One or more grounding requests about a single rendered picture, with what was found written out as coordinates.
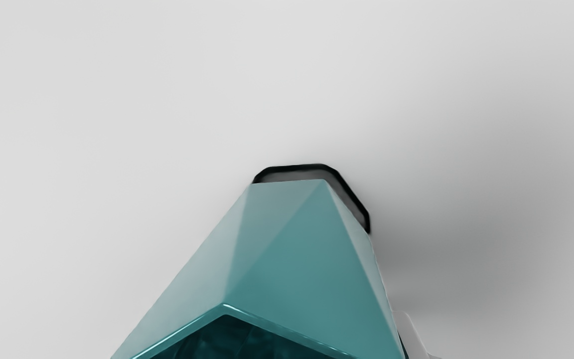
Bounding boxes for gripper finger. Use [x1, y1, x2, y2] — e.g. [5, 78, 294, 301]
[392, 310, 443, 359]

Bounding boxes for teal faceted mug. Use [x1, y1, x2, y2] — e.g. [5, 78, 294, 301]
[111, 179, 408, 359]

